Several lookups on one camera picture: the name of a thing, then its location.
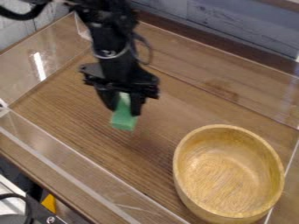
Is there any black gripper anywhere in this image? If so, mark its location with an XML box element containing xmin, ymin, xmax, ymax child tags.
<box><xmin>78</xmin><ymin>53</ymin><xmax>160</xmax><ymax>116</ymax></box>

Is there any green rectangular block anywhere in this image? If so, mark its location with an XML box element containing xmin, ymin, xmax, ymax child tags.
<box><xmin>110</xmin><ymin>93</ymin><xmax>137</xmax><ymax>131</ymax></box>

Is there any brown wooden bowl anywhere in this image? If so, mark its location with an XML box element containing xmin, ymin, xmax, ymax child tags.
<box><xmin>172</xmin><ymin>124</ymin><xmax>285</xmax><ymax>224</ymax></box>

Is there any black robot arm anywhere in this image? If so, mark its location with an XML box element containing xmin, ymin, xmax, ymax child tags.
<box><xmin>0</xmin><ymin>0</ymin><xmax>159</xmax><ymax>116</ymax></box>

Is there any yellow warning sticker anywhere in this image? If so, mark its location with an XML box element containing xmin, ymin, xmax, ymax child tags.
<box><xmin>41</xmin><ymin>193</ymin><xmax>57</xmax><ymax>214</ymax></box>

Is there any clear acrylic enclosure wall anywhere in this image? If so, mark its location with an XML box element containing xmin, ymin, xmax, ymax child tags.
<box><xmin>0</xmin><ymin>16</ymin><xmax>299</xmax><ymax>224</ymax></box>

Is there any black cable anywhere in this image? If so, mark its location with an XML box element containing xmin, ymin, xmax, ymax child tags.
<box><xmin>0</xmin><ymin>193</ymin><xmax>33</xmax><ymax>224</ymax></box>

